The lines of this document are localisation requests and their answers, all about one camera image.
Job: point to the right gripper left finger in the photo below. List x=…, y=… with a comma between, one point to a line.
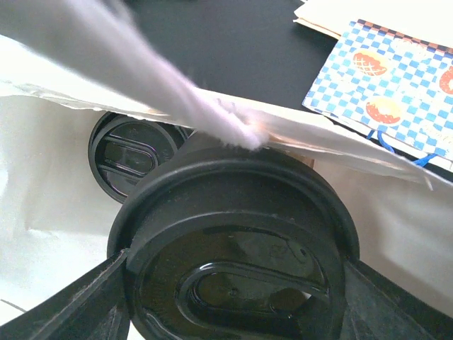
x=92, y=307

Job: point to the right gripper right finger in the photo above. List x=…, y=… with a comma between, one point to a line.
x=377, y=308

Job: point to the orange paper bag white handles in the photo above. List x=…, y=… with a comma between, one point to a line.
x=62, y=218

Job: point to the paper coffee cup black sleeve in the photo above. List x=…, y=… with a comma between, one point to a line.
x=122, y=150

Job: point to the blue checkered paper bag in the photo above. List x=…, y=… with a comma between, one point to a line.
x=391, y=87

